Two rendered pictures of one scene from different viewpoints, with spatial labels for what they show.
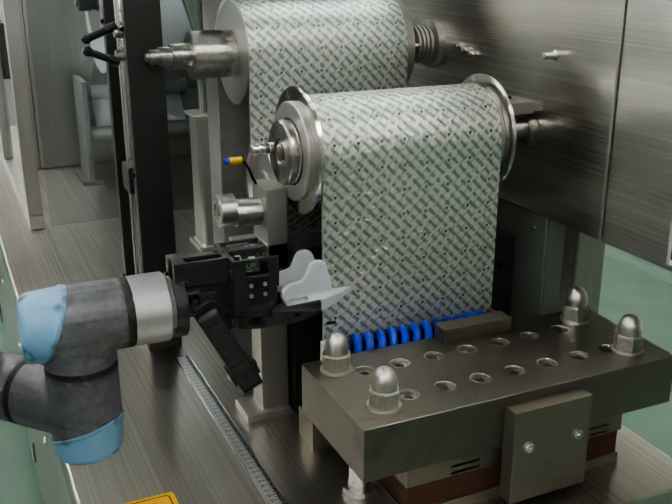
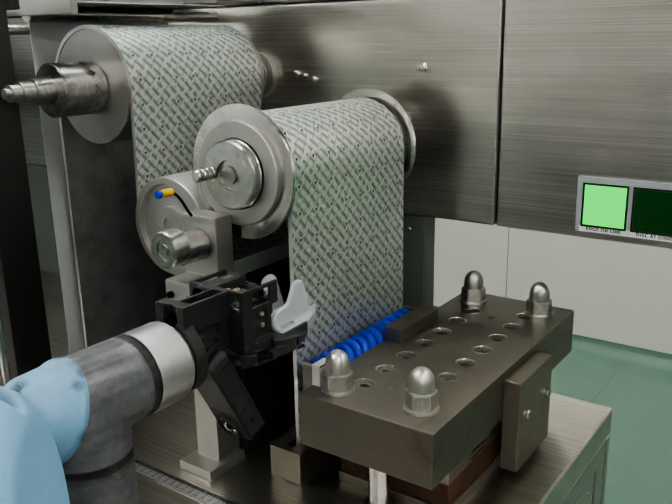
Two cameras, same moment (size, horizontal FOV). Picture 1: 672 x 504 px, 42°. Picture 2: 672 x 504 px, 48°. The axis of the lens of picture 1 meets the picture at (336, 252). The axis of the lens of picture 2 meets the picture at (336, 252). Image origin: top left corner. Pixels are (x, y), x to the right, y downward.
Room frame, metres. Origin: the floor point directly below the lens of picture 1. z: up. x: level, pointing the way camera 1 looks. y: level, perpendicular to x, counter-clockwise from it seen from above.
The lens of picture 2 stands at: (0.24, 0.37, 1.39)
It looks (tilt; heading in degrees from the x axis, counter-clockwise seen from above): 16 degrees down; 330
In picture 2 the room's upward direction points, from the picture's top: 1 degrees counter-clockwise
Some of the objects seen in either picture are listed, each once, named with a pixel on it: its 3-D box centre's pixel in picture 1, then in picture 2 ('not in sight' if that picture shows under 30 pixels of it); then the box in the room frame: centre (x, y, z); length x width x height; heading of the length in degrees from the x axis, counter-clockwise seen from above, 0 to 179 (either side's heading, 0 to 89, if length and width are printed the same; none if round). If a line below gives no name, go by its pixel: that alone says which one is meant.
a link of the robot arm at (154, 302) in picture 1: (150, 306); (151, 365); (0.86, 0.20, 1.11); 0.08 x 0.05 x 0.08; 24
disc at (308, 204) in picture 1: (297, 150); (242, 172); (1.00, 0.04, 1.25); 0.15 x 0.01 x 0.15; 24
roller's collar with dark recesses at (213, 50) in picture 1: (210, 54); (71, 89); (1.22, 0.17, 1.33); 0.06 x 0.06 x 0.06; 24
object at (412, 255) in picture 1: (412, 262); (352, 272); (0.99, -0.09, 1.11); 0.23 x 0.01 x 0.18; 114
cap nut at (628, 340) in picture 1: (629, 332); (539, 297); (0.93, -0.34, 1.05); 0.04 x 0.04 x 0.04
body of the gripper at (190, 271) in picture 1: (223, 289); (216, 329); (0.90, 0.12, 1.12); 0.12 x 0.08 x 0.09; 114
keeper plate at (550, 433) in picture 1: (547, 446); (529, 410); (0.82, -0.23, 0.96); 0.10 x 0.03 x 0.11; 114
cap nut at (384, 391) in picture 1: (384, 386); (421, 387); (0.79, -0.05, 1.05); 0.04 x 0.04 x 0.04
